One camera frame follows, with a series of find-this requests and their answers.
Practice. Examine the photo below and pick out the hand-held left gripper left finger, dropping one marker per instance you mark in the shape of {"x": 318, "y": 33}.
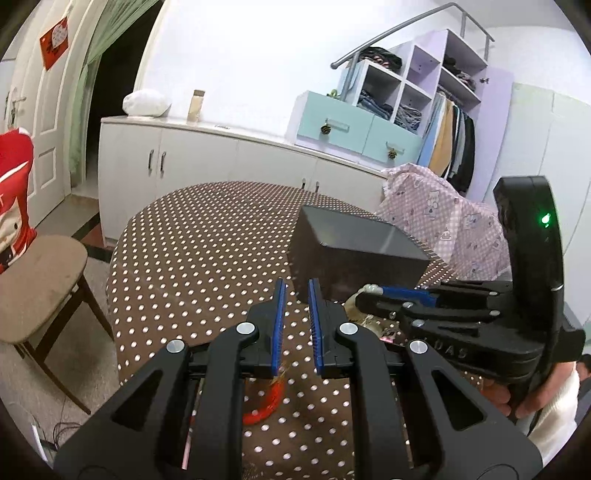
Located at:
{"x": 279, "y": 323}

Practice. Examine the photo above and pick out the person's right forearm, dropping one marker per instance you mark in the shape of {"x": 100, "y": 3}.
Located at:
{"x": 556, "y": 415}

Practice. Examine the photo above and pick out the brown polka-dot tablecloth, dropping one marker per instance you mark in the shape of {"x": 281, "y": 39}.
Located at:
{"x": 194, "y": 258}

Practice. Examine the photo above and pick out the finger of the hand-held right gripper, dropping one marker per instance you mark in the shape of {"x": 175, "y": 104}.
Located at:
{"x": 406, "y": 295}
{"x": 429, "y": 330}

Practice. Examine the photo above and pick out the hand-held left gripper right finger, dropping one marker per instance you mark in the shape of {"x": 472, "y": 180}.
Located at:
{"x": 315, "y": 323}

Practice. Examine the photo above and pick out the turquoise drawer unit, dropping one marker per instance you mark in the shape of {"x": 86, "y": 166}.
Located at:
{"x": 351, "y": 127}

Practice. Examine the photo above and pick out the dark clothes pile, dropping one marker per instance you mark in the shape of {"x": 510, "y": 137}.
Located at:
{"x": 461, "y": 74}

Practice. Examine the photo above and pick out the folded grey jeans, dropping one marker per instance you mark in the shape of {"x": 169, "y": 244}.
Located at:
{"x": 408, "y": 119}

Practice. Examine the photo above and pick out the wooden chair with cushion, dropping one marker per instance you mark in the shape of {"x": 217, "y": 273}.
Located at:
{"x": 37, "y": 286}

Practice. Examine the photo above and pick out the grey metal rail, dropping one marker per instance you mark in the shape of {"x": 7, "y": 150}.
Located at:
{"x": 406, "y": 23}

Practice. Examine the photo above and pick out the dark folded clothes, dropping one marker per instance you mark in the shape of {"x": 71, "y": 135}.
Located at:
{"x": 381, "y": 57}

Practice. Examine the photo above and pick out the white bag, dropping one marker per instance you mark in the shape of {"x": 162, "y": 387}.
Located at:
{"x": 145, "y": 104}

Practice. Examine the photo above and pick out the grey metal tin box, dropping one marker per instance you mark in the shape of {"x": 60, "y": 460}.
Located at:
{"x": 351, "y": 258}

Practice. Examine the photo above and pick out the pile of mixed jewelry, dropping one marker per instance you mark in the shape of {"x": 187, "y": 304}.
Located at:
{"x": 355, "y": 310}

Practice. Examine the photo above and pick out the white low cabinet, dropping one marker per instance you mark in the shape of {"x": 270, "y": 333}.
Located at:
{"x": 207, "y": 157}

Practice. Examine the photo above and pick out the red bangle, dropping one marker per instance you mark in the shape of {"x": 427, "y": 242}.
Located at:
{"x": 265, "y": 408}

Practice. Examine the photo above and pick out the green curtain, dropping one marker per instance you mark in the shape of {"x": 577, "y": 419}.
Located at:
{"x": 81, "y": 115}

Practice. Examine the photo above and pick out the person's right hand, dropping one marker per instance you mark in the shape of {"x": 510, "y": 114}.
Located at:
{"x": 501, "y": 398}

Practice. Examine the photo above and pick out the purple open shelf unit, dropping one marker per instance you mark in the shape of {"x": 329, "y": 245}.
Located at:
{"x": 422, "y": 60}

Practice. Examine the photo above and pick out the beige bottle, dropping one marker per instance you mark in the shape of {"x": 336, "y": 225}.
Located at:
{"x": 196, "y": 108}

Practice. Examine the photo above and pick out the red and white garment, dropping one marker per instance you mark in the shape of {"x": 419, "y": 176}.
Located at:
{"x": 14, "y": 184}

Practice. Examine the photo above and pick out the pink checked cartoon cloth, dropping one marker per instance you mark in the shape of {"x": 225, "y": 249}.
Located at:
{"x": 438, "y": 212}

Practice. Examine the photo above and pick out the row of hanging clothes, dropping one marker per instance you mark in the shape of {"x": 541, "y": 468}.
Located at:
{"x": 450, "y": 138}

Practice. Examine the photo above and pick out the white panel door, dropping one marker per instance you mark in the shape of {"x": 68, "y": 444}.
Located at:
{"x": 51, "y": 115}

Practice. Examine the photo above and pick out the folded blue jeans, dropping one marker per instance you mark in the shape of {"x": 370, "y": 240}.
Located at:
{"x": 376, "y": 107}

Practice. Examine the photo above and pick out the red diamond door decoration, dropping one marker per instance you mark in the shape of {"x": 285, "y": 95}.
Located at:
{"x": 54, "y": 39}

